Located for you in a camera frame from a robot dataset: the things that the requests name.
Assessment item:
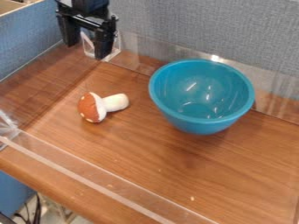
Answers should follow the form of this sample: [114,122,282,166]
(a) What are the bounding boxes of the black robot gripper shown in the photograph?
[55,0,118,60]

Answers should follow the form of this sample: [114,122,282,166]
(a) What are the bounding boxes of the blue plastic bowl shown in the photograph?
[148,59,255,135]

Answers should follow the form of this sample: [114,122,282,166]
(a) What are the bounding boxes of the plush mushroom toy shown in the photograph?
[78,92,130,123]

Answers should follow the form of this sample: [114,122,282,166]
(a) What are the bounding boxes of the clear acrylic front barrier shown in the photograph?
[0,110,219,224]

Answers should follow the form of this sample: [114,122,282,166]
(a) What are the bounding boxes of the black cables under table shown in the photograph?
[11,193,43,224]

